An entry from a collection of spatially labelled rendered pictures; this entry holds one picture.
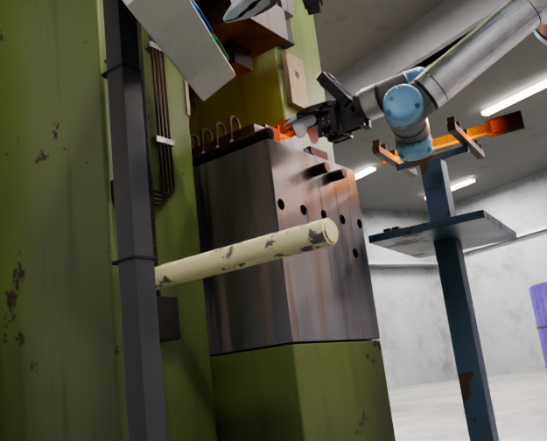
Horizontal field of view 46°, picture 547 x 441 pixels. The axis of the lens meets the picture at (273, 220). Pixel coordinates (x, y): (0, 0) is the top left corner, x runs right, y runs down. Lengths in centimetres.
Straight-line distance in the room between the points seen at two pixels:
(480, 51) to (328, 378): 73
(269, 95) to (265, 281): 76
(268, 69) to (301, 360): 98
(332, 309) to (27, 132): 80
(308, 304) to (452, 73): 55
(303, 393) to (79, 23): 92
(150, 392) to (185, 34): 55
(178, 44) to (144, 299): 41
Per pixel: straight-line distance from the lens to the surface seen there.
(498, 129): 186
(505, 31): 132
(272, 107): 194
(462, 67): 129
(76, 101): 145
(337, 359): 146
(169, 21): 102
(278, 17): 178
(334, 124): 148
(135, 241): 99
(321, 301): 144
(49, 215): 146
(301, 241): 104
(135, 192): 102
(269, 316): 136
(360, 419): 151
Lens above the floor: 40
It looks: 14 degrees up
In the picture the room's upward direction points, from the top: 7 degrees counter-clockwise
